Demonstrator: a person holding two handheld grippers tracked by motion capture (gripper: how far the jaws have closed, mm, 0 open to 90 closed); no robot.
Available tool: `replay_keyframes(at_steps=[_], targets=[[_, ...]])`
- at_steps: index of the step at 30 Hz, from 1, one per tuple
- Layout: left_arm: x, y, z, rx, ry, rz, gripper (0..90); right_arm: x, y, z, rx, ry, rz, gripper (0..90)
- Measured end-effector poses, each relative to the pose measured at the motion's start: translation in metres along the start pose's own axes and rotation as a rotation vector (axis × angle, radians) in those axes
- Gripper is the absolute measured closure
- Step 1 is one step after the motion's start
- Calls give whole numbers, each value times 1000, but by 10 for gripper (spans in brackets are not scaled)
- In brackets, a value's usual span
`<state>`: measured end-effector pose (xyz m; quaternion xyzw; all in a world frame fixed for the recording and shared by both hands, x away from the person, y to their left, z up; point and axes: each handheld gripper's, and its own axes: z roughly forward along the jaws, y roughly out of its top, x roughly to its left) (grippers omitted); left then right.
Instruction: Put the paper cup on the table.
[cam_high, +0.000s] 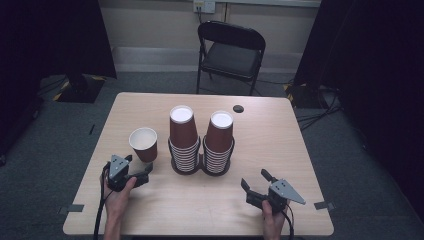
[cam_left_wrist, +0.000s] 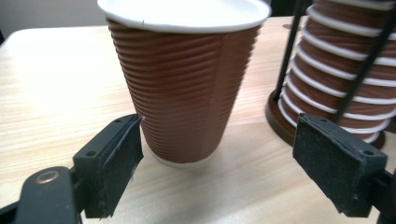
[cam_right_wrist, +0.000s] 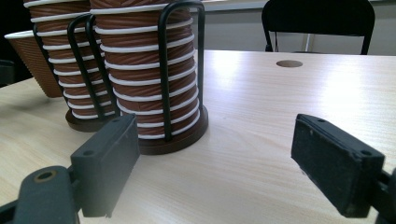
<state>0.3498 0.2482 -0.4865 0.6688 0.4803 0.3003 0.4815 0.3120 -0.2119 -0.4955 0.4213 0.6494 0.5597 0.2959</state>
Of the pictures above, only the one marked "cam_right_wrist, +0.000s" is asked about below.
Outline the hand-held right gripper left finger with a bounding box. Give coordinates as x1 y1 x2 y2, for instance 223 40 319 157
70 114 141 218

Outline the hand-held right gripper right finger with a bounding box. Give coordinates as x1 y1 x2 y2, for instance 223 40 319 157
290 113 387 218

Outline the black wire cup holder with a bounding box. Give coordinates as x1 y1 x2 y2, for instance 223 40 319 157
32 0 210 156

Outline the stack of brown paper cups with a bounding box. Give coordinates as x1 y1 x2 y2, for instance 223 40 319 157
22 0 117 120
89 0 201 140

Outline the single brown ribbed cup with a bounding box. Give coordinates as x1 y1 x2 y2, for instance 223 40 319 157
4 29 64 99

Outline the dark round table grommet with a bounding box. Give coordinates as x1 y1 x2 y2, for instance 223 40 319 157
276 59 304 69

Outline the black folding chair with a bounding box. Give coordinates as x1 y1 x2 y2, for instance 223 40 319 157
261 0 376 56

